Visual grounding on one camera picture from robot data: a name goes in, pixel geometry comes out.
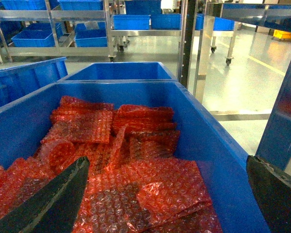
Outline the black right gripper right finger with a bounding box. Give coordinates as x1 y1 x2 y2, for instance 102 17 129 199
246 155 291 233

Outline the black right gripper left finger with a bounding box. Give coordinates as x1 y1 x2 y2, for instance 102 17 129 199
0 157 90 233

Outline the blue bin with bubble wrap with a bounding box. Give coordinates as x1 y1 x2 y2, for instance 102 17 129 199
0 81 272 233

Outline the empty blue bin left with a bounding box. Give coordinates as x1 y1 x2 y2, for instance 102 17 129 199
0 57 67 107

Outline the empty blue bin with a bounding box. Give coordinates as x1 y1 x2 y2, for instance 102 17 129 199
59 62 177 82
0 57 67 107

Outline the empty blue bin behind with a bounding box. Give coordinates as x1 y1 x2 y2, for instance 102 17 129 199
59 62 177 82

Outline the red bubble wrap pile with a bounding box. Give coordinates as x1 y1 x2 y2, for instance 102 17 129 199
0 96 222 233

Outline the yellow mop bucket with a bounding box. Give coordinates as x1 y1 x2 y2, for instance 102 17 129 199
272 30 291 41

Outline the stainless steel wheeled cart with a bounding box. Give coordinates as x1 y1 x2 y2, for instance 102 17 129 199
111 13 237 66

